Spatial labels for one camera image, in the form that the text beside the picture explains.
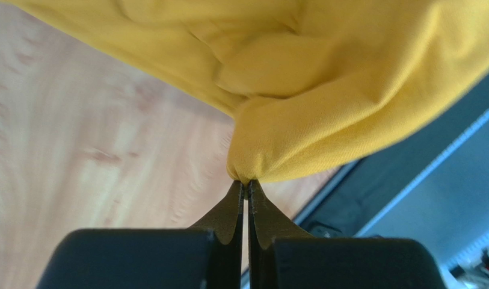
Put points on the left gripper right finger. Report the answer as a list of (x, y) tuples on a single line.
[(283, 255)]

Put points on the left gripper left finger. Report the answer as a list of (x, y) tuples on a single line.
[(205, 255)]

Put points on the yellow t-shirt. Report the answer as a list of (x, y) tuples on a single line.
[(310, 84)]

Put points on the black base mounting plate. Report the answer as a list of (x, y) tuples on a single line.
[(360, 189)]

